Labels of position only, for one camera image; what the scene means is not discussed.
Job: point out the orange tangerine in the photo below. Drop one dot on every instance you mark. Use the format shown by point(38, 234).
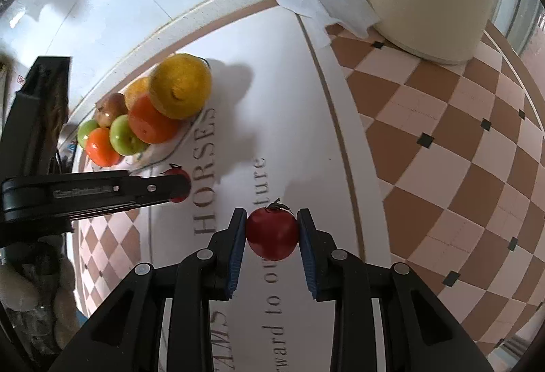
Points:
point(150, 125)
point(100, 150)

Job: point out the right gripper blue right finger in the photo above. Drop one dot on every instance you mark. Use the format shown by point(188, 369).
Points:
point(316, 248)

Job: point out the orange tangerine front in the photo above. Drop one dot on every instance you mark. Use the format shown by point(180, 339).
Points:
point(100, 150)

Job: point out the yellow citrus fruit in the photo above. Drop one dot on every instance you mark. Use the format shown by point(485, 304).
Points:
point(135, 90)

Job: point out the checkered counter mat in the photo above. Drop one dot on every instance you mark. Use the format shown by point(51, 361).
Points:
point(400, 159)

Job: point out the green apple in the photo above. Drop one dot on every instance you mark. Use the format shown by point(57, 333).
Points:
point(123, 139)
point(84, 130)

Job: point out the brown apple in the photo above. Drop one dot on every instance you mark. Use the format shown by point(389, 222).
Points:
point(110, 109)

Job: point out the large yellow orange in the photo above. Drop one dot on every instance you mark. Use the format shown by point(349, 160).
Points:
point(180, 86)

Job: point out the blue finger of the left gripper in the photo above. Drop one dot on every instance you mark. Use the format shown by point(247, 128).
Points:
point(148, 191)

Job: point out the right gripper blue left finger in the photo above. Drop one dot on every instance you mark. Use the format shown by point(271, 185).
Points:
point(227, 247)

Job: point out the floral ceramic plate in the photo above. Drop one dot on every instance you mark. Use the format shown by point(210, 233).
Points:
point(156, 153)

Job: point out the green apple front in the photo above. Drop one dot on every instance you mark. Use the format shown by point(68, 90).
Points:
point(123, 139)

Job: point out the red cherry tomato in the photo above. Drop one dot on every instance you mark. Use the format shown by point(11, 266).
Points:
point(182, 183)
point(272, 231)

